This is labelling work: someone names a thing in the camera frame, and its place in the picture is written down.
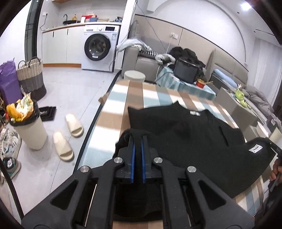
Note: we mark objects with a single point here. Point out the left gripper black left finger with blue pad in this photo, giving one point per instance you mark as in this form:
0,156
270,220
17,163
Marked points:
84,200

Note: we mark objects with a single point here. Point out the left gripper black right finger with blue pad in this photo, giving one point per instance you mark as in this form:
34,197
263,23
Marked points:
190,199

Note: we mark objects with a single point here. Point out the black knit sweater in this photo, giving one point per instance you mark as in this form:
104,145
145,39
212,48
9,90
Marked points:
189,138

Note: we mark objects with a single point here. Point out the black clothes pile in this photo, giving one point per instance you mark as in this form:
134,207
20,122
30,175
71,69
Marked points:
187,55

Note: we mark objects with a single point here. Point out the white grey clothes on sofa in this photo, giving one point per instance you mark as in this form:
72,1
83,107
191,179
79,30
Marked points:
161,59

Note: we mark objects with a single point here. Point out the person's right hand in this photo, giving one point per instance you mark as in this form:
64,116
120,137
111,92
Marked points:
277,168

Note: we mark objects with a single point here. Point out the grey blanket on bed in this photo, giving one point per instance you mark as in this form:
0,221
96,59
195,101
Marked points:
258,99

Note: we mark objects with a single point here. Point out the cream slipper near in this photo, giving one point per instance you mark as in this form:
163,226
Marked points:
63,149

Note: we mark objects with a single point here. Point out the cream slipper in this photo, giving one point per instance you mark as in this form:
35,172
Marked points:
63,149
74,126

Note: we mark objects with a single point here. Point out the green toy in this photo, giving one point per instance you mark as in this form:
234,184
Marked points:
240,97

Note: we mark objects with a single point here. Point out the cream slipper far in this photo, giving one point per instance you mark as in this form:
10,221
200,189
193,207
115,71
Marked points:
74,126

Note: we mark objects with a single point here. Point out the light blue pillow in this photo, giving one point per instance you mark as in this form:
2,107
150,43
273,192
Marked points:
222,76

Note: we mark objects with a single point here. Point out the dark green sneaker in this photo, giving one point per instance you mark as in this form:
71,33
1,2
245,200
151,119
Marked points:
12,165

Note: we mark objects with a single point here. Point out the black tray on floor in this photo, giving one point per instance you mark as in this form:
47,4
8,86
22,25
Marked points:
47,113

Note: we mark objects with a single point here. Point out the white green sneaker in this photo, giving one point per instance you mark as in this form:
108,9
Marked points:
10,143

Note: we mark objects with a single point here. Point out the red instant noodle cup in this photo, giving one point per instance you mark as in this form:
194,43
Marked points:
200,83

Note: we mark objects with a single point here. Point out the cream trash bin with garbage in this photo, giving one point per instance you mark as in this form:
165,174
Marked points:
24,116

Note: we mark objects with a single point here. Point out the checkered plaid table cloth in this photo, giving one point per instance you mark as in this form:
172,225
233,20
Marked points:
113,118

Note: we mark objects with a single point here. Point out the black bag on side table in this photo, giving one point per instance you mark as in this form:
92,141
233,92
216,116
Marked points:
186,71

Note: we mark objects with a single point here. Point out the teal checkered side table cloth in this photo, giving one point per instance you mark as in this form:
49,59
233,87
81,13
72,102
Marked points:
167,79

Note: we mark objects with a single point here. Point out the round grey stool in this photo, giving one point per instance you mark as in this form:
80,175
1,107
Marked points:
132,75

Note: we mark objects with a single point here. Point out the woven laundry basket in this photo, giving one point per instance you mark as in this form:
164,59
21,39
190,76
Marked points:
30,78

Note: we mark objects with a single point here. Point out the purple bag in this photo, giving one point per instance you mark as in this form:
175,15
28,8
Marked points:
10,87

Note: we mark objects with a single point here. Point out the grey sofa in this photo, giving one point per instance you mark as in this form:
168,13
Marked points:
154,33

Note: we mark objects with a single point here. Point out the white kitchen cabinet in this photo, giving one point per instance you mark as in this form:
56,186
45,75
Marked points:
62,46

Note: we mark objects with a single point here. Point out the white front-load washing machine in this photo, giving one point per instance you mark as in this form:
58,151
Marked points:
99,50

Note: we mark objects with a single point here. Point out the black kitchen sink faucet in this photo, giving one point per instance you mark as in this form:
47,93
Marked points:
71,21

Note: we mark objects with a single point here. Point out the wall power socket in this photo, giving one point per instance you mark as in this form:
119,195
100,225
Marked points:
174,36

